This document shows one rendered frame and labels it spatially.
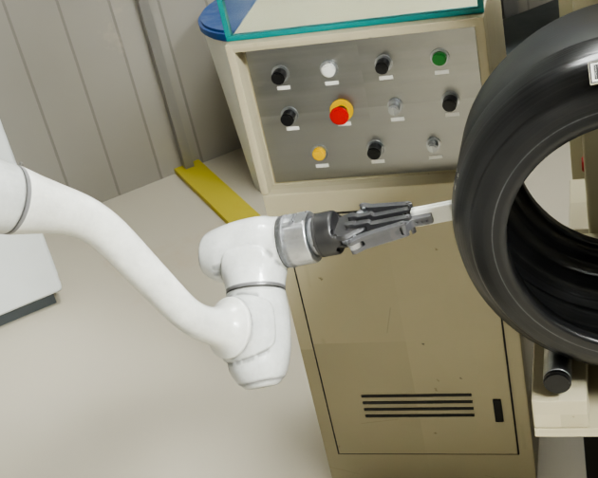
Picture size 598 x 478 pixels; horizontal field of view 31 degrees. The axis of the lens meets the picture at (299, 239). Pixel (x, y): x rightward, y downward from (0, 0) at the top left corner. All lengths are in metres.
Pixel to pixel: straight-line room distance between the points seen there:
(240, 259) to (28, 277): 2.28
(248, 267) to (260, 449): 1.43
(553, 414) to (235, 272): 0.57
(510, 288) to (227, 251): 0.47
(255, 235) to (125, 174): 2.97
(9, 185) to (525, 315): 0.79
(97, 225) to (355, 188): 0.94
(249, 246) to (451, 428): 1.15
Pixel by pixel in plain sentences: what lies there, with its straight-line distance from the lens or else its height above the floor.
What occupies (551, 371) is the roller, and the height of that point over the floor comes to 0.92.
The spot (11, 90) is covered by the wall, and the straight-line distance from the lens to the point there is 4.49.
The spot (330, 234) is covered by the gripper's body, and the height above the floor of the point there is 1.16.
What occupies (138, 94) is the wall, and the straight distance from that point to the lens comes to 4.63.
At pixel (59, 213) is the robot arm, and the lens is 1.56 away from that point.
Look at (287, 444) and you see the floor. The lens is 3.14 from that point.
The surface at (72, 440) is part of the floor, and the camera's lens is 3.42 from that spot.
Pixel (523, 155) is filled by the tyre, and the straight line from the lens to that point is 1.54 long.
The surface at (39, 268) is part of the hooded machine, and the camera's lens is 4.00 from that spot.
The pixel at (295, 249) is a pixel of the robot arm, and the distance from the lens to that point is 1.77.
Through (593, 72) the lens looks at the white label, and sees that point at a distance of 1.51.
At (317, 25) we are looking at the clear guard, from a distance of 2.29.
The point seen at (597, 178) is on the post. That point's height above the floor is 1.06.
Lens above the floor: 2.04
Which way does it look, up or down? 30 degrees down
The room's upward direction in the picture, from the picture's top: 13 degrees counter-clockwise
